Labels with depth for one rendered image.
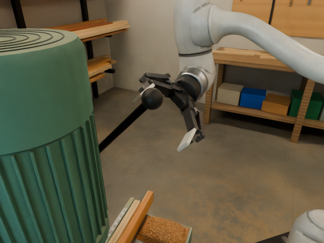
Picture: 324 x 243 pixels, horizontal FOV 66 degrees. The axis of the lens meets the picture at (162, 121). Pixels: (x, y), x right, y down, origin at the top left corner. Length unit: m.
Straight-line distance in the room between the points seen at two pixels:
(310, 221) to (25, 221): 0.83
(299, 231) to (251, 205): 1.28
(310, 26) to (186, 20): 2.78
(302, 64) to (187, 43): 0.29
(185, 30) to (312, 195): 2.06
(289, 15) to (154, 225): 2.98
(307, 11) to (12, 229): 3.32
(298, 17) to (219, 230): 2.46
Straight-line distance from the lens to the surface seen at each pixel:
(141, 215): 0.83
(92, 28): 3.30
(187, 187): 2.29
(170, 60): 3.85
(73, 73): 0.28
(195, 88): 0.65
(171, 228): 0.79
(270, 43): 0.71
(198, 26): 0.72
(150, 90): 0.39
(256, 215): 2.19
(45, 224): 0.35
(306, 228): 0.97
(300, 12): 3.41
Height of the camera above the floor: 1.55
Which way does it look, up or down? 28 degrees down
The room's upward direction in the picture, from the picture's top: straight up
